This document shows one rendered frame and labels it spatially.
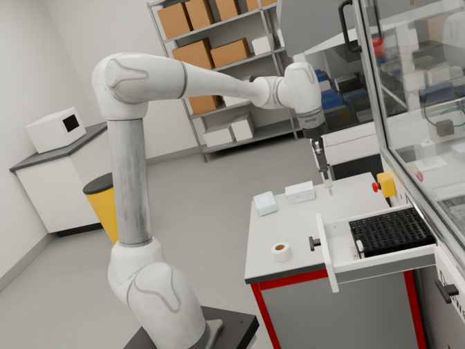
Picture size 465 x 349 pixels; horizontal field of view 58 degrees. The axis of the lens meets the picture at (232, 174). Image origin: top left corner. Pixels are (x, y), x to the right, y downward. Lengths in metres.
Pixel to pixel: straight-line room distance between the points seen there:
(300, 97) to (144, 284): 0.74
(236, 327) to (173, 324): 0.22
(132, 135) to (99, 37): 4.81
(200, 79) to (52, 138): 3.69
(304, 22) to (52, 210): 3.53
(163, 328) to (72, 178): 3.41
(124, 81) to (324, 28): 1.12
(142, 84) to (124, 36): 4.80
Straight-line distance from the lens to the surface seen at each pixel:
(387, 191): 1.63
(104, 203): 3.68
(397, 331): 1.76
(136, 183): 1.23
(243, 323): 1.30
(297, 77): 1.36
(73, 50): 6.19
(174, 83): 1.07
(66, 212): 4.69
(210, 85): 1.14
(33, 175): 4.68
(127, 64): 1.04
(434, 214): 1.22
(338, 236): 1.47
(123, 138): 1.20
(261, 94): 1.44
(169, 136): 5.94
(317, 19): 1.94
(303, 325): 1.69
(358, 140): 2.08
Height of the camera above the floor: 1.63
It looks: 20 degrees down
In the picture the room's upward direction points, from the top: 19 degrees counter-clockwise
